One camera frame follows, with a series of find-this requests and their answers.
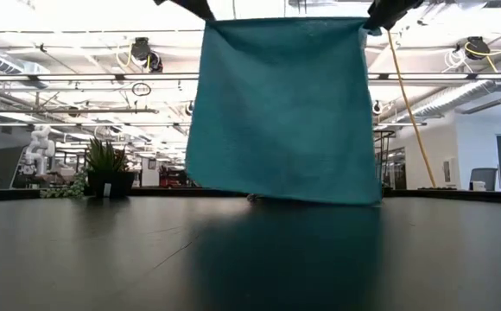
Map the teal microfiber towel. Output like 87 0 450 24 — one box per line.
184 16 384 206

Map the small potted green plant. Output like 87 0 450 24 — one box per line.
39 136 138 200

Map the grey visitor chair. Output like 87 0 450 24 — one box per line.
468 167 499 192

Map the white robot figure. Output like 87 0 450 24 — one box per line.
20 124 58 177

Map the yellow power cable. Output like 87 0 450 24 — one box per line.
384 29 438 188

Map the silver ceiling duct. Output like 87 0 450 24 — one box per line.
395 51 501 124
0 44 52 78

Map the white wall dispenser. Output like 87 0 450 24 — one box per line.
441 156 456 186

